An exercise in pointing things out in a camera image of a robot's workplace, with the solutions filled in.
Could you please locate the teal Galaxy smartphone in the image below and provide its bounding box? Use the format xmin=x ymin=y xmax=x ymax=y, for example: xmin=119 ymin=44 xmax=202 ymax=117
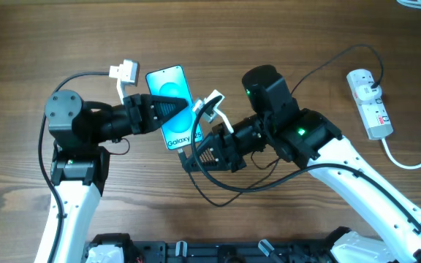
xmin=145 ymin=64 xmax=205 ymax=151

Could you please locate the black USB charging cable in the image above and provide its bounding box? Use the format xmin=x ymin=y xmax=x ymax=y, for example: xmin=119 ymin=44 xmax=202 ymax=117
xmin=177 ymin=43 xmax=385 ymax=208

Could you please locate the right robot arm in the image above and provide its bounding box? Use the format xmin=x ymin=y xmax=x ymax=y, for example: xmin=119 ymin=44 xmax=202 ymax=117
xmin=179 ymin=65 xmax=421 ymax=262

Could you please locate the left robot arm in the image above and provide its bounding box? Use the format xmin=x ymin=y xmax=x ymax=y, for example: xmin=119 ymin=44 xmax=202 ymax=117
xmin=36 ymin=90 xmax=188 ymax=262

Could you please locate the white charger plug adapter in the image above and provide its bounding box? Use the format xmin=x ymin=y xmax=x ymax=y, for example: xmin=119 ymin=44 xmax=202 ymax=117
xmin=353 ymin=84 xmax=382 ymax=104

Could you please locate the white power strip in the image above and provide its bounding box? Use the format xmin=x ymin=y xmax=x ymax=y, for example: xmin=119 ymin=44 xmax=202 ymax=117
xmin=346 ymin=69 xmax=393 ymax=140

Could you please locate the left camera black cable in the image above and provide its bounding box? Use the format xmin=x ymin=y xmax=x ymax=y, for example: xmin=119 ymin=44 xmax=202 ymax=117
xmin=37 ymin=71 xmax=111 ymax=263

